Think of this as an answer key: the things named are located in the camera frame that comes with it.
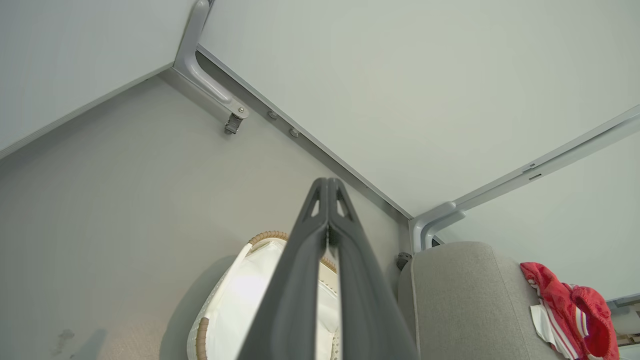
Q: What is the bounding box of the red and white garment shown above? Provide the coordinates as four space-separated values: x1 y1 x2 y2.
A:
519 261 621 360

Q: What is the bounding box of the grey metal wall rail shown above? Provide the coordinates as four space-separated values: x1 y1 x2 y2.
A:
450 105 640 213
196 44 414 222

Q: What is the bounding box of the grey metal corner bracket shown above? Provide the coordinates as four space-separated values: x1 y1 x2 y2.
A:
409 201 467 253
172 0 251 136

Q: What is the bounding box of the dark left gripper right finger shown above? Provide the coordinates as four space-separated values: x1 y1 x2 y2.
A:
327 177 420 360

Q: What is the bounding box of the white plastic laundry basket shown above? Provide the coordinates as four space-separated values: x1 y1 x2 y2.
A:
186 230 347 360

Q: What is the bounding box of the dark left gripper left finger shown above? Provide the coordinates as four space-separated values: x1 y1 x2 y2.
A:
236 177 330 360

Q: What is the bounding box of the white cloth basket liner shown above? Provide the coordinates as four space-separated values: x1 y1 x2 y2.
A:
204 239 342 360

